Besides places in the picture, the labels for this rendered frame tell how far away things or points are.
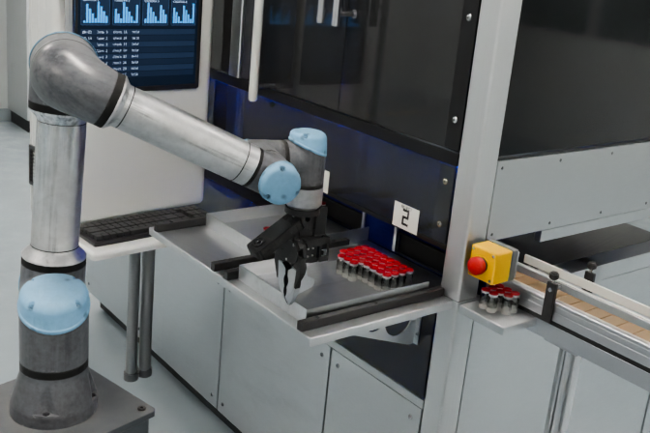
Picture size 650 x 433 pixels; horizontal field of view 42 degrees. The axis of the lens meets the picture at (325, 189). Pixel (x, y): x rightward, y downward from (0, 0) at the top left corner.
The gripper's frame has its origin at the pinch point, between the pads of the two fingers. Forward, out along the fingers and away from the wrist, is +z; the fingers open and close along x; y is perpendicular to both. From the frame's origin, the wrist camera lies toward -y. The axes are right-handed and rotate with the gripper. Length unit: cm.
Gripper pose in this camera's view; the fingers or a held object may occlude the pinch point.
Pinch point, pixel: (285, 299)
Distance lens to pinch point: 176.2
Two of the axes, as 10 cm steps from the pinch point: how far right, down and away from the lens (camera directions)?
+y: 7.9, -1.1, 6.0
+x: -6.1, -2.8, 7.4
